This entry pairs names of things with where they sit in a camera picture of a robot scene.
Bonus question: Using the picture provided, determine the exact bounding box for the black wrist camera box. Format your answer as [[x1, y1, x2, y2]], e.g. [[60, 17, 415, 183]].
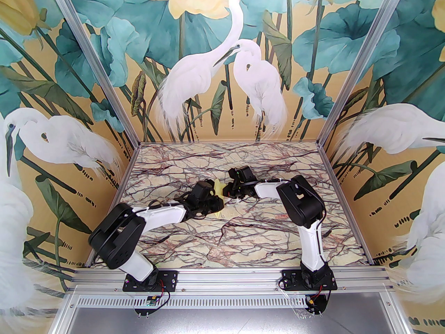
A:
[[236, 166, 257, 184], [193, 181, 215, 201]]

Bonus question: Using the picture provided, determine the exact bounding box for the wide aluminium frame rail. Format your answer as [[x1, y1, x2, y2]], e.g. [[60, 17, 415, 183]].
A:
[[66, 268, 397, 295]]

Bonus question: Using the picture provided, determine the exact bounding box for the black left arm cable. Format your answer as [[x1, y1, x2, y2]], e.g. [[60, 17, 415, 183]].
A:
[[148, 192, 195, 220]]

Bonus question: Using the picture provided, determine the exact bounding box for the pale yellow paper sheet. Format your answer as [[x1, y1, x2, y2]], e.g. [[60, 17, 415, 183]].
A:
[[213, 179, 227, 219]]

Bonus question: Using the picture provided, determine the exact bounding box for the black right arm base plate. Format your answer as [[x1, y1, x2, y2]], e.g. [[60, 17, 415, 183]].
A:
[[280, 269, 338, 291]]

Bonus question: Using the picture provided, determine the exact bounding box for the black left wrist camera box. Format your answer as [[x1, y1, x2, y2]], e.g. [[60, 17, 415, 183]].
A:
[[193, 181, 215, 201]]

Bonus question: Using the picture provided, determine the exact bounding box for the grey sheet metal tray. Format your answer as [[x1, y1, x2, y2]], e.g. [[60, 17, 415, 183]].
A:
[[52, 307, 412, 334]]

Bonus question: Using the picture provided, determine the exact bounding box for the red and black wire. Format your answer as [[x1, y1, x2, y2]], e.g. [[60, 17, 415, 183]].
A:
[[306, 289, 331, 307], [156, 280, 171, 307]]

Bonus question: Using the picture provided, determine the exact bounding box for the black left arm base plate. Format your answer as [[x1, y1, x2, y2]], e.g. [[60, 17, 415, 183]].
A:
[[123, 269, 178, 292]]

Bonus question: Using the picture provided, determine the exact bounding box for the thin aluminium table edge rail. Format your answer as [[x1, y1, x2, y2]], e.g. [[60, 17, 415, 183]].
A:
[[317, 144, 375, 266], [83, 144, 141, 268]]

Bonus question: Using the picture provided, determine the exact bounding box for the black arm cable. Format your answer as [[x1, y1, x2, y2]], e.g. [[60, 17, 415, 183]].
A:
[[231, 178, 299, 204], [148, 192, 195, 220]]

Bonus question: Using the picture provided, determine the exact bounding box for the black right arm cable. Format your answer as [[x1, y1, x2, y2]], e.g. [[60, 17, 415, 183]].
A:
[[231, 178, 299, 204]]

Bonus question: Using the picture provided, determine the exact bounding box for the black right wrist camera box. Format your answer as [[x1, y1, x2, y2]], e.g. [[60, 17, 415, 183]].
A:
[[236, 166, 257, 184]]

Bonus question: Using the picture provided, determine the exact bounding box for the perforated metal strip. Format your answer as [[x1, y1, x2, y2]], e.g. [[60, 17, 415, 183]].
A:
[[68, 294, 390, 309]]

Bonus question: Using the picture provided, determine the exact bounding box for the aluminium frame post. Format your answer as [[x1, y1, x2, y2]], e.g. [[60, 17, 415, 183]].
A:
[[317, 0, 412, 147], [46, 0, 141, 147]]

